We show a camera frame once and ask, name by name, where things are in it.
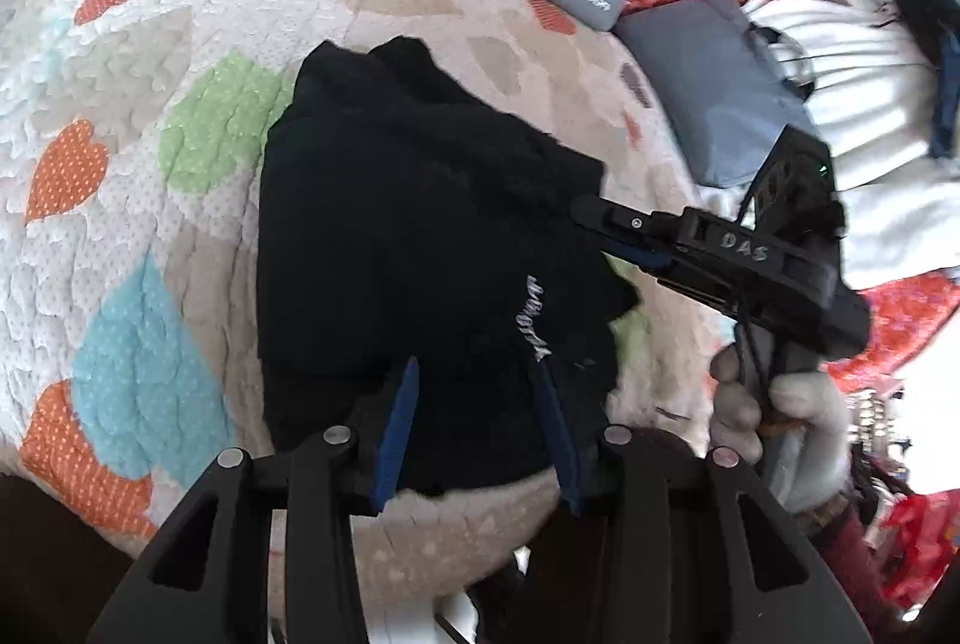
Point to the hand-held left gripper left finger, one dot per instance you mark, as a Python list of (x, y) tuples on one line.
[(396, 434)]

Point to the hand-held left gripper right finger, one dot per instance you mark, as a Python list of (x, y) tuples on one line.
[(559, 434)]

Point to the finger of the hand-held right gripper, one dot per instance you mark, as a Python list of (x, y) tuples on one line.
[(641, 261), (626, 222)]

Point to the black pants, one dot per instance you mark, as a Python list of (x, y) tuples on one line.
[(420, 239)]

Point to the person's right forearm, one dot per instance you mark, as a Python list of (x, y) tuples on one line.
[(855, 554)]

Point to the person's right hand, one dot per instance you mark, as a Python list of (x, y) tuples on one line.
[(806, 434)]

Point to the plain grey folded garment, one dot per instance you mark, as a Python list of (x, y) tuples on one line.
[(712, 96)]

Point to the red cloth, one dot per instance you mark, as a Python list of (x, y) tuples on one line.
[(926, 539)]

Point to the heart print quilt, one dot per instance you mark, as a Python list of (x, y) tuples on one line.
[(150, 164)]

